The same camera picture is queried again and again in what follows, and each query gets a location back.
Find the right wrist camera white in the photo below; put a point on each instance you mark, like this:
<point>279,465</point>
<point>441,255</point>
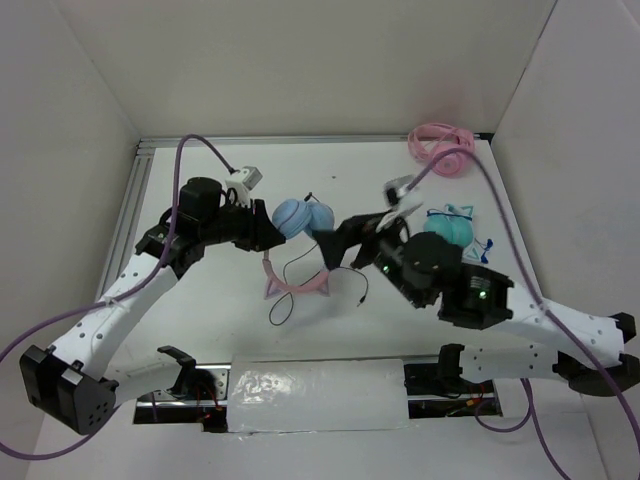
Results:
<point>403,197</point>

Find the blue pink cat-ear headphones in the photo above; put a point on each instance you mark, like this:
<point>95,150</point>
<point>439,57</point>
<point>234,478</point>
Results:
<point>293,217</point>

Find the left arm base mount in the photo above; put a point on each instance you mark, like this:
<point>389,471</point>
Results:
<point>201,401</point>

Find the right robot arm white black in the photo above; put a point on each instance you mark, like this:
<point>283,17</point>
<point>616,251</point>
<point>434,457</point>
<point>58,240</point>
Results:
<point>584,350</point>

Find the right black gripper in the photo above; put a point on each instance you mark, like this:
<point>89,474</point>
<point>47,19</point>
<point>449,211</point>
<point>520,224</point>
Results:
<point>359,229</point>

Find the white sheet over base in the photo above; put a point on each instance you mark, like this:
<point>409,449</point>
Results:
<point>317,396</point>

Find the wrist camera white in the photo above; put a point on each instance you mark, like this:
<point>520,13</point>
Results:
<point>240,184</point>
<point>403,197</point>

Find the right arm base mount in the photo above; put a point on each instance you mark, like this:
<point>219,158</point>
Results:
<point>435,388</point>

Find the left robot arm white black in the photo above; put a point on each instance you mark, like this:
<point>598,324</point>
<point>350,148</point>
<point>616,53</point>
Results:
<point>73,380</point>

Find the teal white cat-ear headphones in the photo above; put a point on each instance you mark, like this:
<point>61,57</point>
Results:
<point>456,225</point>

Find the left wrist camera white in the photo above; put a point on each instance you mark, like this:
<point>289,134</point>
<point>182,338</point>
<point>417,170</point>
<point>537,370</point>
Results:
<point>240,184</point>

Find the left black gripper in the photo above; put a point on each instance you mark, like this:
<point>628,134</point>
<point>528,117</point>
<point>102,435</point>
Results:
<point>260,233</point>

